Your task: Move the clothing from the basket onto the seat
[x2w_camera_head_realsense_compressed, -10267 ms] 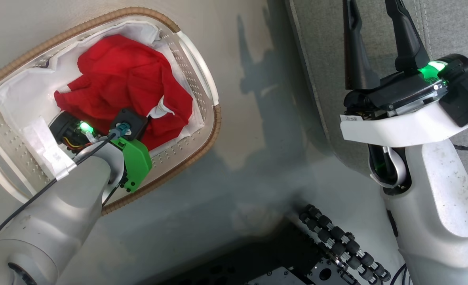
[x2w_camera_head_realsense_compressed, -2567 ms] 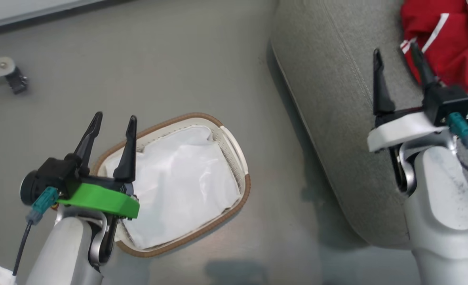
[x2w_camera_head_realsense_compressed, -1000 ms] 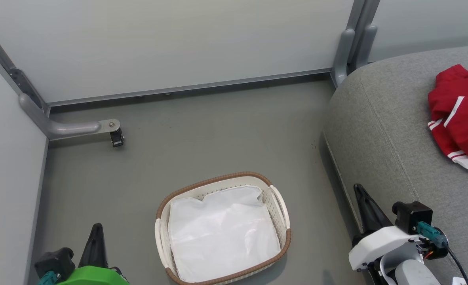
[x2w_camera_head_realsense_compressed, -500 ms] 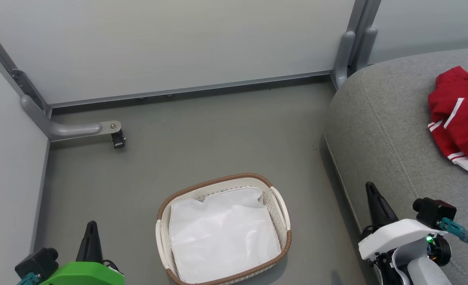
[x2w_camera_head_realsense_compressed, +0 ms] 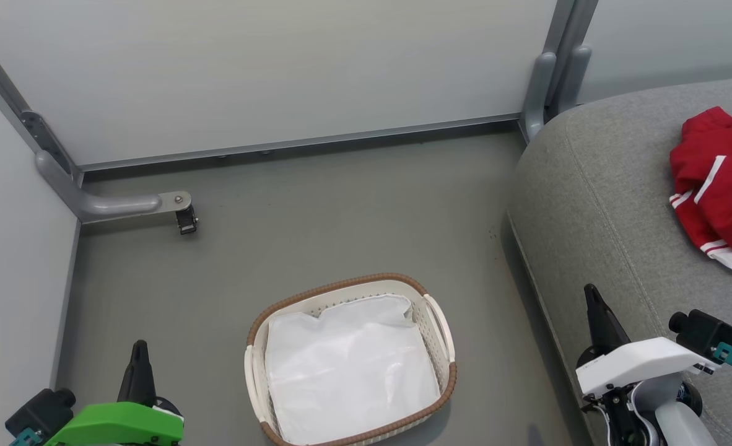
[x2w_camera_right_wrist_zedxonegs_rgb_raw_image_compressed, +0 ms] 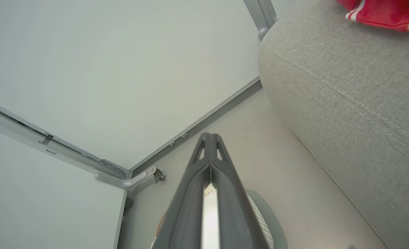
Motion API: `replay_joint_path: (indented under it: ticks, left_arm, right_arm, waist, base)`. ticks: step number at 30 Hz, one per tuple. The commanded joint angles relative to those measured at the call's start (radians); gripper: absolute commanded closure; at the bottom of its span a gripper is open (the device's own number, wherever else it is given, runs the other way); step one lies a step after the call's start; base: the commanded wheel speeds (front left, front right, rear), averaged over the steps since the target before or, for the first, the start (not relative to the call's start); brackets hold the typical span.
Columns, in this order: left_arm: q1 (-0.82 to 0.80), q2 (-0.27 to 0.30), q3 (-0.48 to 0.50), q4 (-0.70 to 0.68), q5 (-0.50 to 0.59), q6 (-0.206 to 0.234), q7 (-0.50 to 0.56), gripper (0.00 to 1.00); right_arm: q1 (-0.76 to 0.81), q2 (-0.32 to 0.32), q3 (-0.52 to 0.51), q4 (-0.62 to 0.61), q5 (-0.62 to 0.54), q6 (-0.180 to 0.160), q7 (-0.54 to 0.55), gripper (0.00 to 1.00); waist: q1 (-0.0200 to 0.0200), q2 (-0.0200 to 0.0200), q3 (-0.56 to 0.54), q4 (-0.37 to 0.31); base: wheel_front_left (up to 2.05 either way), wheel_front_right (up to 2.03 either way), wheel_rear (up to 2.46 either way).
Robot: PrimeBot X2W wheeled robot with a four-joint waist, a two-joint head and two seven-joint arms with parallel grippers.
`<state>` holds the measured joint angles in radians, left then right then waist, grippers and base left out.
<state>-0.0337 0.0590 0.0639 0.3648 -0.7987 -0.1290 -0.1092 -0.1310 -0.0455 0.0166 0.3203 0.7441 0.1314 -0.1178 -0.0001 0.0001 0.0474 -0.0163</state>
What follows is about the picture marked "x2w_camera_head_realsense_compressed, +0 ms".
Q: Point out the grey upright partition foot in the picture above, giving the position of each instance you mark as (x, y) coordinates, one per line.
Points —
(571, 74)
(536, 96)

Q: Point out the black caster wheel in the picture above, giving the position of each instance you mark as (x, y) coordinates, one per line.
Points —
(186, 221)

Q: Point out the white liner cloth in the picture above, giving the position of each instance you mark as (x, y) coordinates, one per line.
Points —
(347, 371)

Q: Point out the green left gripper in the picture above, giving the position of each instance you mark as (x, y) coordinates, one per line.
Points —
(118, 424)

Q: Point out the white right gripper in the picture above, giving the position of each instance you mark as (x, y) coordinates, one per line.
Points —
(638, 362)

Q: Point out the cream laundry basket brown rim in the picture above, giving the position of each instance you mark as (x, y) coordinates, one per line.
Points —
(443, 365)

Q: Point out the long grey partition foot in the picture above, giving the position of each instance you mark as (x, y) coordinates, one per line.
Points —
(103, 204)

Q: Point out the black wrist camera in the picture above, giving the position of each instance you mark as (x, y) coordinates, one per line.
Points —
(38, 412)
(703, 331)

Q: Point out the grey slanted partition post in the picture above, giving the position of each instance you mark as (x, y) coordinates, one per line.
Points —
(7, 93)

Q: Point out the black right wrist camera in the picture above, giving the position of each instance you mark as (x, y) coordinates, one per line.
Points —
(703, 331)

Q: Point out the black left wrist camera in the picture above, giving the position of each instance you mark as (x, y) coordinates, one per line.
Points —
(38, 412)

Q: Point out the grey fabric sofa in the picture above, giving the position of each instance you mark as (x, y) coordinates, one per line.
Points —
(614, 204)

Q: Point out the grey partition bottom rail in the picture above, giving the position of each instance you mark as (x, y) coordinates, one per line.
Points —
(298, 141)

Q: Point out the red garment with white stripes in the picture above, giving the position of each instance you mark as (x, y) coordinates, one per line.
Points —
(725, 192)

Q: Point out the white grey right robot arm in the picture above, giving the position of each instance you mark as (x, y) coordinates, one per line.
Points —
(669, 418)

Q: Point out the grey double partition post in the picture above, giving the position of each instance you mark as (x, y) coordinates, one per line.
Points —
(567, 21)

